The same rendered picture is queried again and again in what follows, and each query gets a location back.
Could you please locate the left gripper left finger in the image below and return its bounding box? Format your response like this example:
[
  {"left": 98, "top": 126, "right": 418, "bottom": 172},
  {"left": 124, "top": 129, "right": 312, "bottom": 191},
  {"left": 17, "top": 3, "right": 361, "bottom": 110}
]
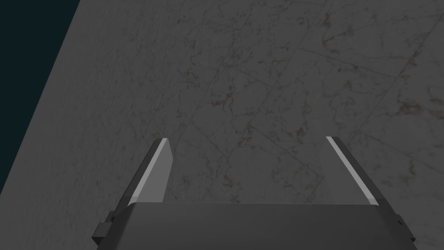
[{"left": 111, "top": 138, "right": 173, "bottom": 223}]

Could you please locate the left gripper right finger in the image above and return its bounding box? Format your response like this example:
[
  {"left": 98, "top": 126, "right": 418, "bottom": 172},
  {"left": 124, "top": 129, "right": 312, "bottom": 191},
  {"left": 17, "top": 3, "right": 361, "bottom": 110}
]
[{"left": 315, "top": 136, "right": 399, "bottom": 223}]

